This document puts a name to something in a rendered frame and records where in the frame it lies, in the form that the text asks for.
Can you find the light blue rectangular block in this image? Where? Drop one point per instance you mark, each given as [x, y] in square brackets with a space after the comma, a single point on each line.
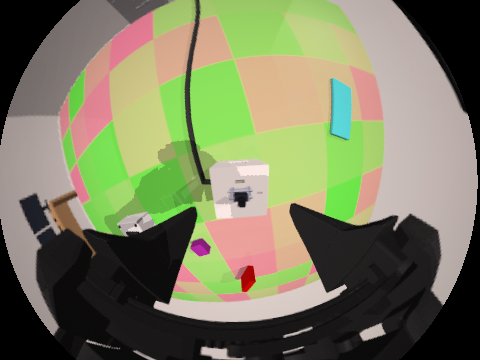
[341, 109]

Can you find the small purple cube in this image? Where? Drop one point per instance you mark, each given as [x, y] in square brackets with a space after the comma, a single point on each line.
[200, 247]

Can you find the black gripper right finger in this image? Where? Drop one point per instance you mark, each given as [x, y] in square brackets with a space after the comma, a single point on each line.
[336, 247]

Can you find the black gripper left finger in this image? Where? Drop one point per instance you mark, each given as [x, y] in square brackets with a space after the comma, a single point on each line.
[153, 257]

